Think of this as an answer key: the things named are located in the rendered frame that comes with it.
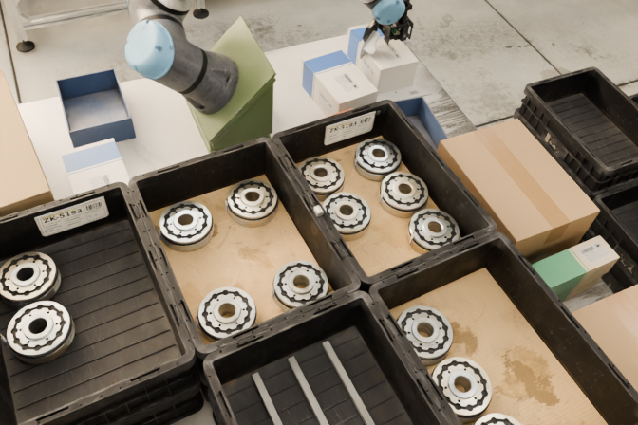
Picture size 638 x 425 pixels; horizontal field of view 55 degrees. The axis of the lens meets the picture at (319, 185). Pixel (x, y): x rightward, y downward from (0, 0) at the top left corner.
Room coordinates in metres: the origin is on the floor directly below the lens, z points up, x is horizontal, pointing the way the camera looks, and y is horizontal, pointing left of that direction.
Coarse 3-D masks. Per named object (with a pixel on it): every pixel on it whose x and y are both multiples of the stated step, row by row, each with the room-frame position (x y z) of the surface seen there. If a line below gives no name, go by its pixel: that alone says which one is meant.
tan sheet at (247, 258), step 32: (224, 192) 0.81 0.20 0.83; (224, 224) 0.72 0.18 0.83; (288, 224) 0.74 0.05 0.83; (192, 256) 0.64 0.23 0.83; (224, 256) 0.65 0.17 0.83; (256, 256) 0.66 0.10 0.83; (288, 256) 0.66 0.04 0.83; (192, 288) 0.57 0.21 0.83; (256, 288) 0.58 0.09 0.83; (256, 320) 0.52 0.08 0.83
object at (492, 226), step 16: (352, 112) 0.99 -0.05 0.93; (400, 112) 1.01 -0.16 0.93; (304, 128) 0.92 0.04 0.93; (416, 128) 0.96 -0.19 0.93; (288, 160) 0.83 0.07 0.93; (448, 176) 0.83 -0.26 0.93; (464, 192) 0.81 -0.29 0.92; (480, 208) 0.76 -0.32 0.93; (496, 224) 0.72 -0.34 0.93; (336, 240) 0.64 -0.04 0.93; (464, 240) 0.68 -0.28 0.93; (352, 256) 0.61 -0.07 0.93; (432, 256) 0.63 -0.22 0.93; (384, 272) 0.59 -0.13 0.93; (368, 288) 0.56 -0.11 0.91
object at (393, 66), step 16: (352, 32) 1.47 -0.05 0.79; (352, 48) 1.46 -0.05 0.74; (384, 48) 1.41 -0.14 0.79; (400, 48) 1.42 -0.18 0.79; (368, 64) 1.37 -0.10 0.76; (384, 64) 1.35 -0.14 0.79; (400, 64) 1.36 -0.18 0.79; (416, 64) 1.38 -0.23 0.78; (368, 80) 1.36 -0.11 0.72; (384, 80) 1.33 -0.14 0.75; (400, 80) 1.35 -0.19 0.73
